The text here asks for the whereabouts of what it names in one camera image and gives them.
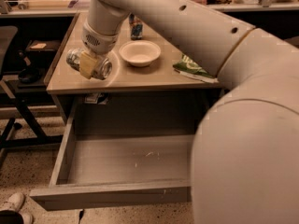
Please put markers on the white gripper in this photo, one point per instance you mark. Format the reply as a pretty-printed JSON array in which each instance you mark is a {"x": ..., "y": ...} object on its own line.
[{"x": 99, "y": 42}]

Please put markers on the silver green 7up can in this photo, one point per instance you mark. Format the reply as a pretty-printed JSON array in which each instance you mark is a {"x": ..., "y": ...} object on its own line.
[{"x": 102, "y": 69}]

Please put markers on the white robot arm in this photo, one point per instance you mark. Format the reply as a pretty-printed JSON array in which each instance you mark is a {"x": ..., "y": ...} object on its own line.
[{"x": 245, "y": 155}]

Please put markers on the grey counter cabinet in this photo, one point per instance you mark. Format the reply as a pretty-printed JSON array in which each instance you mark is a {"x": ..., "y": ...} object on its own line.
[{"x": 160, "y": 75}]

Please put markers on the blue red energy drink can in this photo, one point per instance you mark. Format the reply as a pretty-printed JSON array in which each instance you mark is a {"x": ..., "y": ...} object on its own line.
[{"x": 136, "y": 27}]

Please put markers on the open grey top drawer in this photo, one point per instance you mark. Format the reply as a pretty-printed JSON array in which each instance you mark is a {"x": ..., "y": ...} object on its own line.
[{"x": 135, "y": 149}]

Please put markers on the white paper bowl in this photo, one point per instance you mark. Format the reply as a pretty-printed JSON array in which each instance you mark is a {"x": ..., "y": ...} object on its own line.
[{"x": 140, "y": 53}]

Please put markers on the black object on shelf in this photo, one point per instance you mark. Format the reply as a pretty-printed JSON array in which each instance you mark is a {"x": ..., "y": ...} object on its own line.
[{"x": 29, "y": 75}]

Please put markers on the green chip bag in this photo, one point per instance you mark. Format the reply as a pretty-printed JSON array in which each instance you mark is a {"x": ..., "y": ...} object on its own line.
[{"x": 188, "y": 68}]

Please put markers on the white sneaker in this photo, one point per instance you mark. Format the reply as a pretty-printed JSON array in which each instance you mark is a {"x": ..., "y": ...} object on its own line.
[{"x": 10, "y": 210}]

